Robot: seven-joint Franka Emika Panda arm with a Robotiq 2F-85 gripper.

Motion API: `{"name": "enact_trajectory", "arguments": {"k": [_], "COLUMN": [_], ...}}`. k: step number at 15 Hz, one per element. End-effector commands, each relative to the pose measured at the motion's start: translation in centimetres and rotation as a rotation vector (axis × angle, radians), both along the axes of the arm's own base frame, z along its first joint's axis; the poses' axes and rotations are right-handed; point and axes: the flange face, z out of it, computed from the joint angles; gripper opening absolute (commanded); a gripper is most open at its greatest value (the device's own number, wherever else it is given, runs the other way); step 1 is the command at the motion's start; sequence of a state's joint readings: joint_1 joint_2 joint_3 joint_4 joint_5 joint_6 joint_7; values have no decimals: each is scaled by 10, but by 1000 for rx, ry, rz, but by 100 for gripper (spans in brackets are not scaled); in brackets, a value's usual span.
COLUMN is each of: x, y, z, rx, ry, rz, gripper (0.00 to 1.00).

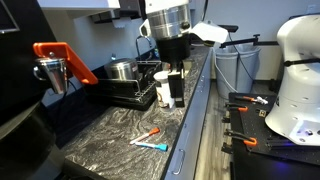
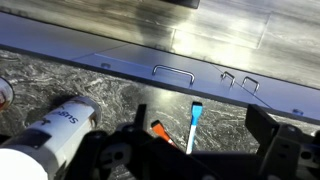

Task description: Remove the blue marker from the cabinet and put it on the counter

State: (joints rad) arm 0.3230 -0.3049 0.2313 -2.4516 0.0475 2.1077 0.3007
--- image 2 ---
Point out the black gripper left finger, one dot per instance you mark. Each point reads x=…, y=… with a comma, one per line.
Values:
x=140, y=116

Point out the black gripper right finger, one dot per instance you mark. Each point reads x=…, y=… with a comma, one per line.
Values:
x=261, y=128

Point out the blue marker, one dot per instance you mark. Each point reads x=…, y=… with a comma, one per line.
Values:
x=195, y=123

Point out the orange marker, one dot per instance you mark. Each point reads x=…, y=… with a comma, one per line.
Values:
x=160, y=129

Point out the grey counter cabinet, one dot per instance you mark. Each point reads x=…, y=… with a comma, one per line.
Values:
x=66, y=46

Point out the white sugar canister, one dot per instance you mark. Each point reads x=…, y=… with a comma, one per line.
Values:
x=50, y=133

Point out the creamer bottle orange lid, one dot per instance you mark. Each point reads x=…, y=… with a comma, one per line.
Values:
x=4, y=96

